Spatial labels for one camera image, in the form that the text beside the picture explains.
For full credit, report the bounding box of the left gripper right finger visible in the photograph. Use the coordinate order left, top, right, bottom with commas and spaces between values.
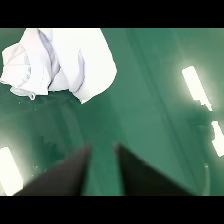
114, 143, 197, 197

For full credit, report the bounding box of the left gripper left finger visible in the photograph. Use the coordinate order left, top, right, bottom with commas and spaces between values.
14, 143, 93, 197

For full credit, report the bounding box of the white shirt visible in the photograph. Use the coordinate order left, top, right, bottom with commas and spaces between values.
0, 28, 118, 105

